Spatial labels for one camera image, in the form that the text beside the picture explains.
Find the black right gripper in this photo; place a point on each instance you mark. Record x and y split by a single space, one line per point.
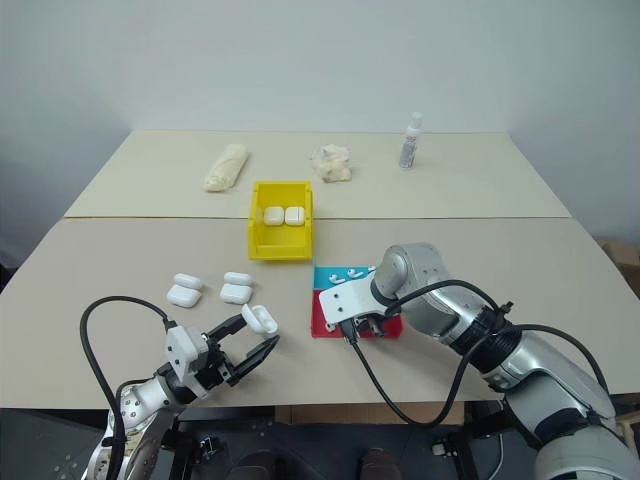
372 327

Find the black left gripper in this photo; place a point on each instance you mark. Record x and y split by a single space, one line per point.
217 367

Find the white earbud case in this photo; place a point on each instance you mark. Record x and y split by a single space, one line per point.
294 215
239 279
184 295
235 293
260 320
274 216
188 280

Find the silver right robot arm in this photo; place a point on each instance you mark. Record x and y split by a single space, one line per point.
540 380

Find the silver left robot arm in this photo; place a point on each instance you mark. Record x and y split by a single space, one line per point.
137 400

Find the closed white earbud case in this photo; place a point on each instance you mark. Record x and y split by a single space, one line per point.
239 279
294 215
235 293
188 280
184 295
274 216

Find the yellow plastic bin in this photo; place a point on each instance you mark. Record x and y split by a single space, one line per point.
280 247

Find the white earbud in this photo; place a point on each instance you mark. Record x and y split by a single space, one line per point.
353 273
334 278

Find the blue and red tray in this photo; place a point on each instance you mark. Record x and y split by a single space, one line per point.
322 292

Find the crumpled clear plastic bag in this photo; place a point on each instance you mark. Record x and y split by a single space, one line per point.
332 164

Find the white spray bottle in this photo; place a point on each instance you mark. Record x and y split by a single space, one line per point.
409 147

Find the brown cardboard box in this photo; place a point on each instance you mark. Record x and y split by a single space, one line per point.
622 262

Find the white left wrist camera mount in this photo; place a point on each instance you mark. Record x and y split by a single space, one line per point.
182 350

